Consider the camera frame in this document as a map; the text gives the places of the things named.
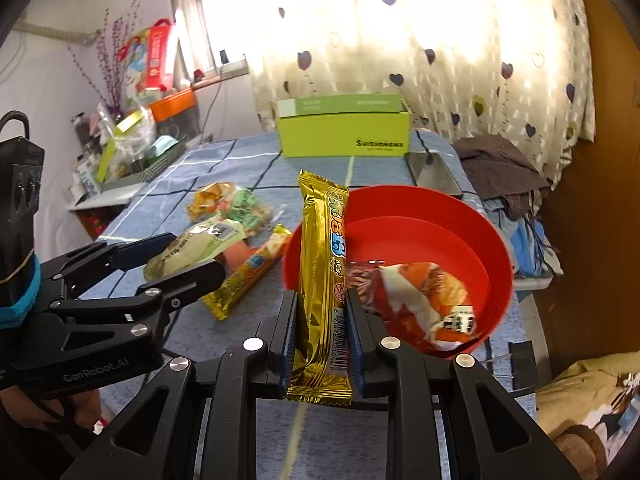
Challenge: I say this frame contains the brown checkered cloth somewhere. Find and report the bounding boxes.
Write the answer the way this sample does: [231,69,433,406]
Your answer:
[452,134,549,200]

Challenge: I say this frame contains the pale green snack packet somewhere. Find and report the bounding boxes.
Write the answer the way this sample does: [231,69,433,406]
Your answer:
[143,216,245,282]

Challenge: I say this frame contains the yellow chip bag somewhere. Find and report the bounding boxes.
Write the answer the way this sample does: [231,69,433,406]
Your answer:
[186,182,235,223]

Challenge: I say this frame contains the yellow bedding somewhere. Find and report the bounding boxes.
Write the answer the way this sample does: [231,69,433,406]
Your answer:
[534,349,640,480]

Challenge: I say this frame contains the purple dried flower branches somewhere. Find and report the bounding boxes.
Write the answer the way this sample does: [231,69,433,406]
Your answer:
[67,0,141,116]

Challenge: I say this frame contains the black binder clip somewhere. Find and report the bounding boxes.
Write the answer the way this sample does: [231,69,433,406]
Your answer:
[483,340,538,392]

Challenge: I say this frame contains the pink jelly cup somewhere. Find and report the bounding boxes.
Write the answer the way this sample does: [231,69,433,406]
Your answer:
[221,240,255,273]

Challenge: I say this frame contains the left hand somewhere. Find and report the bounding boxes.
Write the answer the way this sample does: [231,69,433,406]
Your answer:
[1,387,102,430]

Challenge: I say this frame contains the gold blue snack bar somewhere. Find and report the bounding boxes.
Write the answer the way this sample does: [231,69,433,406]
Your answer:
[202,224,292,321]

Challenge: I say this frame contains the orange white bread packet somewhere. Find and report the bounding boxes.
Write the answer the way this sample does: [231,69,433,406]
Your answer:
[373,262,477,353]

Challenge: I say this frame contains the black power cable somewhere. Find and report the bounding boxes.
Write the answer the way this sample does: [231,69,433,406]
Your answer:
[199,49,231,143]

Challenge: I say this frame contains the blue plaid tablecloth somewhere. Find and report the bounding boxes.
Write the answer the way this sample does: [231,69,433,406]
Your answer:
[74,129,539,480]

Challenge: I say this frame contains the white side table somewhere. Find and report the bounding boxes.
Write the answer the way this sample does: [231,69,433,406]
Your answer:
[66,183,145,212]

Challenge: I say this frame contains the orange box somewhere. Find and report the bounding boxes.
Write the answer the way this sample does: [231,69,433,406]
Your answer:
[150,88,196,122]

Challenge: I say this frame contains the heart pattern curtain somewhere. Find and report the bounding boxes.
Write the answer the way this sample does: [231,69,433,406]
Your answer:
[238,0,596,183]

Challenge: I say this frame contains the clear plastic bag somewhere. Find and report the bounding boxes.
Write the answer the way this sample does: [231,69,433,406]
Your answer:
[96,102,156,182]

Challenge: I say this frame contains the green cardboard box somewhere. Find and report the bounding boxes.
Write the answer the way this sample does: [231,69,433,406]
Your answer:
[276,93,411,157]

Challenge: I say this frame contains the red round plastic basket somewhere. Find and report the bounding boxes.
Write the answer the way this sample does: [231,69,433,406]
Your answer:
[282,184,516,360]

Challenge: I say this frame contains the wooden wardrobe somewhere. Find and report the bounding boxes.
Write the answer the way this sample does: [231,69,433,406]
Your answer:
[535,0,639,375]

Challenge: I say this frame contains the patterned storage tray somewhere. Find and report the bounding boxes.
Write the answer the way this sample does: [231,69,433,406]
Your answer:
[98,138,189,194]

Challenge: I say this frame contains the clear green cracker bag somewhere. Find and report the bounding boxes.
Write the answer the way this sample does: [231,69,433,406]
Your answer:
[217,188,285,237]

